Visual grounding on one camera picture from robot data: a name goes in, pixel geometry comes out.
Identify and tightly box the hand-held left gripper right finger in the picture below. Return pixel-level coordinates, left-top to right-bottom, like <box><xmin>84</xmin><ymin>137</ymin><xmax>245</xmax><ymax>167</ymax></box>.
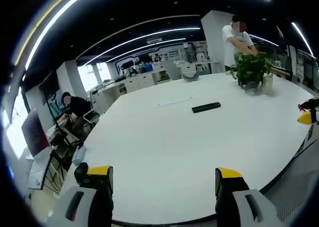
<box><xmin>214</xmin><ymin>167</ymin><xmax>280</xmax><ymax>227</ymax></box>

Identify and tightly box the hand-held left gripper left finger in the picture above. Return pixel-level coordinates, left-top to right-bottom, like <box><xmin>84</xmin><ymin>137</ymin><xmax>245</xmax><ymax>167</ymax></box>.
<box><xmin>46</xmin><ymin>165</ymin><xmax>114</xmax><ymax>227</ymax></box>

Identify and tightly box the black remote control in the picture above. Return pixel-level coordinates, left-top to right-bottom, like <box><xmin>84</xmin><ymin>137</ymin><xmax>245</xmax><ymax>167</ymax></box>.
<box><xmin>191</xmin><ymin>102</ymin><xmax>221</xmax><ymax>114</ymax></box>

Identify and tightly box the potted green plant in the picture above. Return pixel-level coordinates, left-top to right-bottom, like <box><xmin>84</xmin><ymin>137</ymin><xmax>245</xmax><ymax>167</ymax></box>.
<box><xmin>231</xmin><ymin>51</ymin><xmax>275</xmax><ymax>88</ymax></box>

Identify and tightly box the white paper strip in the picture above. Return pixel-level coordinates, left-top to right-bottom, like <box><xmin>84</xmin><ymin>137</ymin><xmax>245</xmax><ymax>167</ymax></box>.
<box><xmin>153</xmin><ymin>94</ymin><xmax>200</xmax><ymax>109</ymax></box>

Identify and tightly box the computer monitor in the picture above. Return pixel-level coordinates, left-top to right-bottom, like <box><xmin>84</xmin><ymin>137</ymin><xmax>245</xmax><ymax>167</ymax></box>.
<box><xmin>20</xmin><ymin>108</ymin><xmax>51</xmax><ymax>158</ymax></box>

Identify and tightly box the white office chair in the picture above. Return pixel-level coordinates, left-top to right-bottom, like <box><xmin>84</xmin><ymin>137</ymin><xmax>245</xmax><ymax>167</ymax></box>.
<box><xmin>82</xmin><ymin>108</ymin><xmax>101</xmax><ymax>126</ymax></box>

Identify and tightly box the white square pillar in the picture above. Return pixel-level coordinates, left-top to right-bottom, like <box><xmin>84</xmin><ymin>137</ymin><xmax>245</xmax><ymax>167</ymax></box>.
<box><xmin>200</xmin><ymin>9</ymin><xmax>233</xmax><ymax>74</ymax></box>

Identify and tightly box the grey mesh office chair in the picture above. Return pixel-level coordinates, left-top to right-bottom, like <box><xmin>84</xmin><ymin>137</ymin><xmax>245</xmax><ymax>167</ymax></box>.
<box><xmin>259</xmin><ymin>139</ymin><xmax>319</xmax><ymax>223</ymax></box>

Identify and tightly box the grey bowl-like object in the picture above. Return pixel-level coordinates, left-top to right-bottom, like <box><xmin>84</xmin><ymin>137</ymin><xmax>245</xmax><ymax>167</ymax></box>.
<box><xmin>181</xmin><ymin>70</ymin><xmax>200</xmax><ymax>83</ymax></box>

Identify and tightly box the white cabinet row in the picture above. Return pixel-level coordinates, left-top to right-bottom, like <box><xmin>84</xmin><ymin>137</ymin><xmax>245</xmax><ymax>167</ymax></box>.
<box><xmin>89</xmin><ymin>67</ymin><xmax>185</xmax><ymax>108</ymax></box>

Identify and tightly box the white keyboard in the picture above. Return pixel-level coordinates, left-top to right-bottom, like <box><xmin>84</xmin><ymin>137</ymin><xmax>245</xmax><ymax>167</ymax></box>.
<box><xmin>26</xmin><ymin>153</ymin><xmax>52</xmax><ymax>190</ymax></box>

